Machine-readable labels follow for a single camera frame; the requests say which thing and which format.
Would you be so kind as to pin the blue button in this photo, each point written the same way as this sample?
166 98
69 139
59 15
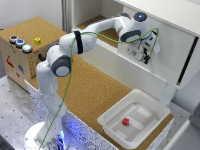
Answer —
20 42

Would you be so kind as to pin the red button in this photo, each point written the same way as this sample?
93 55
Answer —
13 39

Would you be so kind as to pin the pink block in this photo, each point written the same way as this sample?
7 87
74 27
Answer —
126 121

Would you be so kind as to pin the yellow block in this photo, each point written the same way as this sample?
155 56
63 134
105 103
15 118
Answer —
37 40

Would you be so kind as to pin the white plastic box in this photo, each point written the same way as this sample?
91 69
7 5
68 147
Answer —
133 113

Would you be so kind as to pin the green button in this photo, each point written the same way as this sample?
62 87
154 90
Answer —
26 48

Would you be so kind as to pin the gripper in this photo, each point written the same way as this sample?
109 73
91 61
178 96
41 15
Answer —
141 47

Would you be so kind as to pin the white cabinet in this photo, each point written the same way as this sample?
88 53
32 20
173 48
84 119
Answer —
173 13

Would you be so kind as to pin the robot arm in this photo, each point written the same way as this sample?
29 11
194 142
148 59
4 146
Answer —
88 40

